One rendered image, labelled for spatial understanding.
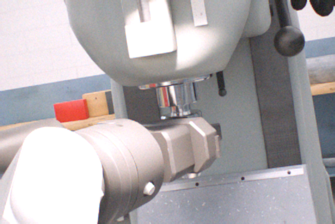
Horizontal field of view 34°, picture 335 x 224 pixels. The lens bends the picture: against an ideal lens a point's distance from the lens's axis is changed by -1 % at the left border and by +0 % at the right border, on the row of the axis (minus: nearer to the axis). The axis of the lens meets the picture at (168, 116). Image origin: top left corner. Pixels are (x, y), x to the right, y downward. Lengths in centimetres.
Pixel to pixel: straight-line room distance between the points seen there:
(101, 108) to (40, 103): 86
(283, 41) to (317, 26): 432
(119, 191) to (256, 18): 34
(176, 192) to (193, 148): 47
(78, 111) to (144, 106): 348
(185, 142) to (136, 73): 8
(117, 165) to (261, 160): 58
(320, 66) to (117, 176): 390
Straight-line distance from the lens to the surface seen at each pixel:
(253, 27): 71
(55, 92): 512
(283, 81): 98
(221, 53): 55
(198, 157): 56
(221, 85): 61
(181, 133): 54
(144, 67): 54
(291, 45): 53
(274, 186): 100
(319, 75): 433
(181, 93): 60
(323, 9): 86
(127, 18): 50
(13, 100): 529
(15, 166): 40
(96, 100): 451
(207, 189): 101
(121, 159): 47
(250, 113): 99
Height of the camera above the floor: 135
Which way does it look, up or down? 7 degrees down
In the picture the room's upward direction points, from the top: 10 degrees counter-clockwise
